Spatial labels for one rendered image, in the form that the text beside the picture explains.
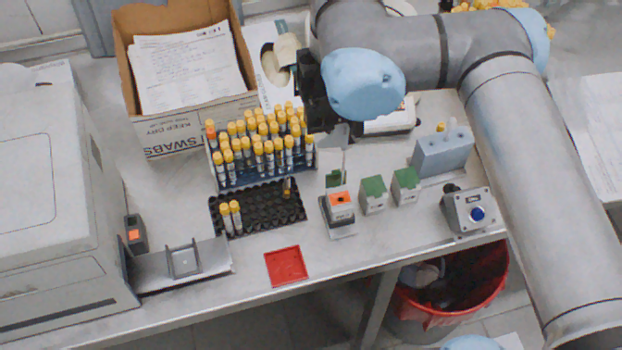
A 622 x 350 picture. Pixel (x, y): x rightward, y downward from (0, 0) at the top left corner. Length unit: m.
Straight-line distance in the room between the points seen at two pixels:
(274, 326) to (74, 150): 1.20
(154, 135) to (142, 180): 0.10
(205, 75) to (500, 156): 0.85
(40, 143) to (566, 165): 0.71
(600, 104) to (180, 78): 0.88
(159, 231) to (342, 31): 0.68
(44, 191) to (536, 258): 0.65
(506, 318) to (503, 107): 1.59
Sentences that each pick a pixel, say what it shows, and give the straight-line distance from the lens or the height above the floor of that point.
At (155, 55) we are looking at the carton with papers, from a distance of 1.33.
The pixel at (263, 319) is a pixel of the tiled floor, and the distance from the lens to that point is 1.99.
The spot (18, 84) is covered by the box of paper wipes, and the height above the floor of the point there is 0.95.
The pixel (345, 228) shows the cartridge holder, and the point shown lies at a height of 0.89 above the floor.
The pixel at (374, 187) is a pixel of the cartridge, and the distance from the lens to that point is 1.11.
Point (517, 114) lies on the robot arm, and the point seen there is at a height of 1.49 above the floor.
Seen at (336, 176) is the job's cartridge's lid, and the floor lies 0.98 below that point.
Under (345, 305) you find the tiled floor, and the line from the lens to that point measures 2.01.
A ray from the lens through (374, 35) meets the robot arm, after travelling 0.58.
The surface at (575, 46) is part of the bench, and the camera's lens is 1.52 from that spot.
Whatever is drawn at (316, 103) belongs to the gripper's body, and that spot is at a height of 1.28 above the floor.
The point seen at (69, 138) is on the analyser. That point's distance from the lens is 0.94.
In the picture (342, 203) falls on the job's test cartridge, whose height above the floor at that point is 0.95.
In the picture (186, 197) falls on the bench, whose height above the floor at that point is 0.87.
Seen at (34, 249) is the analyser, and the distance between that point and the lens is 0.87.
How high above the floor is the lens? 1.90
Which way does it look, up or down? 59 degrees down
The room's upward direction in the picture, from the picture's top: 1 degrees clockwise
